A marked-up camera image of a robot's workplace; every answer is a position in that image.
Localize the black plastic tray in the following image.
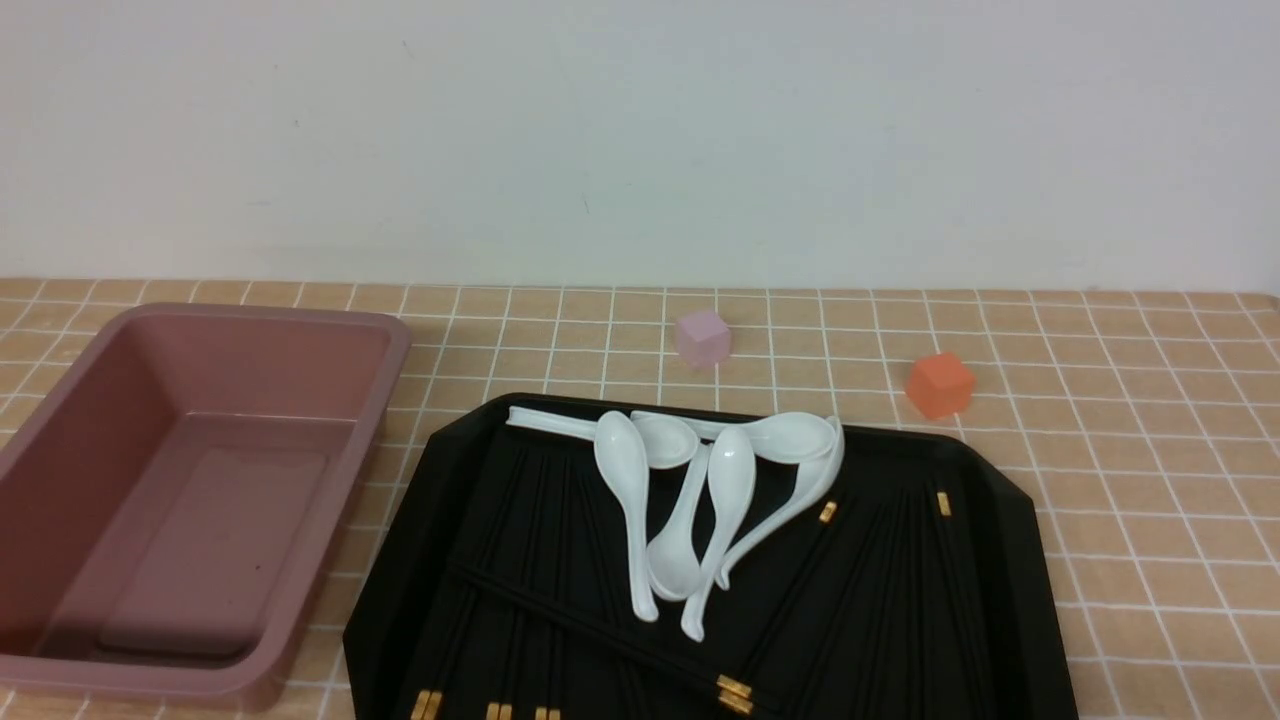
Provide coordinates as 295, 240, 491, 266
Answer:
343, 393, 1078, 719

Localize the white spoon far left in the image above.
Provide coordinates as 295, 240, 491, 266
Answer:
507, 406, 707, 470

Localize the black chopstick diagonal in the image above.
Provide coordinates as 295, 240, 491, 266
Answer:
448, 566, 753, 715
452, 560, 753, 700

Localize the black chopstick diagonal upper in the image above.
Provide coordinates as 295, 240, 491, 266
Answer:
452, 560, 753, 700

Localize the white spoon top right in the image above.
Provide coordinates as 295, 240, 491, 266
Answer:
630, 410, 836, 464

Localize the black chopstick diagonal lower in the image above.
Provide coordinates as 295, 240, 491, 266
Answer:
448, 566, 753, 715

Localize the white spoon left long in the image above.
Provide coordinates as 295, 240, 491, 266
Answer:
593, 411, 659, 623

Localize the black chopstick gold tip right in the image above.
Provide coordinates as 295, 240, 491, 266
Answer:
934, 491, 992, 719

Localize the orange cube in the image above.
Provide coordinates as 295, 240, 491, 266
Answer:
905, 352, 977, 420

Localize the black chopstick gold tip centre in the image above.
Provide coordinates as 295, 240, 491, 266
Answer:
742, 498, 847, 683

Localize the white spoon centre low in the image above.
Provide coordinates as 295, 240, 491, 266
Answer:
646, 445, 710, 602

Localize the black chopstick gold tip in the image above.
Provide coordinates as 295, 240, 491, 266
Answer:
742, 498, 847, 683
934, 491, 992, 719

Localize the pink cube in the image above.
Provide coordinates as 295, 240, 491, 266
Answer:
675, 309, 732, 369

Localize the pink plastic bin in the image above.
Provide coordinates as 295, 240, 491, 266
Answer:
1, 304, 411, 712

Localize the white spoon far right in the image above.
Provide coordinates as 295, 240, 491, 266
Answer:
716, 416, 845, 591

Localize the white spoon centre right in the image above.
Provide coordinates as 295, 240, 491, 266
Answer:
681, 427, 756, 643

